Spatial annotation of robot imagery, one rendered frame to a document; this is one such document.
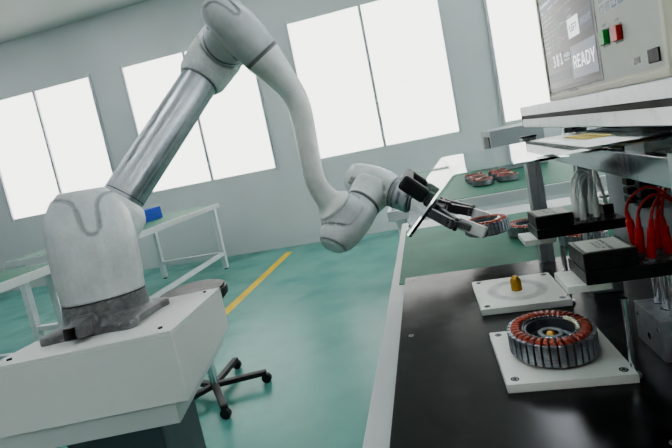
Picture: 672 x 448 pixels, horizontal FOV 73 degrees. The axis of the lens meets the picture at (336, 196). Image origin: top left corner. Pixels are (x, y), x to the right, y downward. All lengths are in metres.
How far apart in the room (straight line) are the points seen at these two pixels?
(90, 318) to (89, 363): 0.10
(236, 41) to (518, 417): 0.97
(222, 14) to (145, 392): 0.83
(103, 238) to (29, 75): 6.50
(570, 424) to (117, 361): 0.67
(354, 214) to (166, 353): 0.59
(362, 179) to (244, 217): 4.66
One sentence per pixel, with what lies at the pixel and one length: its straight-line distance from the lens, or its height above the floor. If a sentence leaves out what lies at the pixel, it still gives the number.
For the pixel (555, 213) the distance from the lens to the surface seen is 0.89.
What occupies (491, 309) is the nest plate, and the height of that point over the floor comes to 0.78.
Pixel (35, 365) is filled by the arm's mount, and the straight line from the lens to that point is 0.94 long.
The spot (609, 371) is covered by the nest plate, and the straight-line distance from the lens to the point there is 0.68.
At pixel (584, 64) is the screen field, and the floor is 1.16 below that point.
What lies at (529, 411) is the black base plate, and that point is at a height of 0.77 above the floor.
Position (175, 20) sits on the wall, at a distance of 6.25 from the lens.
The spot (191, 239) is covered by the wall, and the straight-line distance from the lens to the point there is 6.24.
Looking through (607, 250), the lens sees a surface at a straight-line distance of 0.66.
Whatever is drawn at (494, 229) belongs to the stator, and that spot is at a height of 0.84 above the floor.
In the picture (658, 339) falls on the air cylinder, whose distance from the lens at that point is 0.73.
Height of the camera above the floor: 1.11
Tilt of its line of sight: 6 degrees down
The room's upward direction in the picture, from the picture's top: 11 degrees counter-clockwise
